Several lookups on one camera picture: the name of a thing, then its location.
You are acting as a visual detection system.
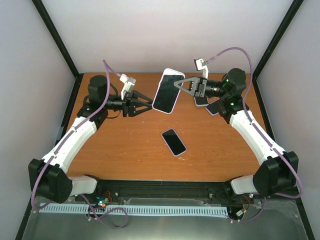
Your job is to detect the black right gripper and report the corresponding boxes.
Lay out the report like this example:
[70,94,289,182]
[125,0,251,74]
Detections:
[172,76,227,99]

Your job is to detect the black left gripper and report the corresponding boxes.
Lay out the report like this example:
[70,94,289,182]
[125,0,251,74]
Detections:
[103,90,153,118]

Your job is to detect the lavender phone case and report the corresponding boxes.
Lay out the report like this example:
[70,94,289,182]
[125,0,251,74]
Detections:
[151,67,186,115]

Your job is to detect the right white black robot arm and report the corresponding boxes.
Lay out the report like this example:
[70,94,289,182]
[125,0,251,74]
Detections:
[173,68,300,199]

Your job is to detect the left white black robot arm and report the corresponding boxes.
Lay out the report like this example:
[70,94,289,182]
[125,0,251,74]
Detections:
[28,74,153,204]

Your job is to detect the phone in light blue case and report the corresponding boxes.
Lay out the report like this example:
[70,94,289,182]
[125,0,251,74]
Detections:
[194,97,209,107]

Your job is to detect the phone in lavender case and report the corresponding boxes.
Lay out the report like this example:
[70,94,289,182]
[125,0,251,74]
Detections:
[161,128,187,157]

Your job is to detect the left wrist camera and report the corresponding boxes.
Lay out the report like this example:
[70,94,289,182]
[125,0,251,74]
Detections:
[119,74,137,100]

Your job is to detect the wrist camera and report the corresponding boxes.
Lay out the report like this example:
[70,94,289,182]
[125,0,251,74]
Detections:
[119,74,137,100]
[193,58,209,79]

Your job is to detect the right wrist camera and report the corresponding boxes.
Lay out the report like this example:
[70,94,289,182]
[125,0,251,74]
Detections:
[193,58,209,79]

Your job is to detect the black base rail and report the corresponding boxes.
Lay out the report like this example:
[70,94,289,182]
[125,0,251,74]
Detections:
[74,178,298,208]

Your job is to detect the black frame post left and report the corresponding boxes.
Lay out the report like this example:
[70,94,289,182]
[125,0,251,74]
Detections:
[14,0,85,240]

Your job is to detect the black frame post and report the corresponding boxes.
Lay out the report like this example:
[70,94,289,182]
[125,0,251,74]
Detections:
[253,0,320,239]
[14,0,85,240]

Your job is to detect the black frame post right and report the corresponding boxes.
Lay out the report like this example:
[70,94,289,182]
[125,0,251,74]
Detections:
[253,0,320,239]

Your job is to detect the light blue cable duct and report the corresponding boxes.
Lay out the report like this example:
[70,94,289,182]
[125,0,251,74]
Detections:
[39,203,228,218]

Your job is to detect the metal base plate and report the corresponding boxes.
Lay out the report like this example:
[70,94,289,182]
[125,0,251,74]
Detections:
[17,197,314,240]

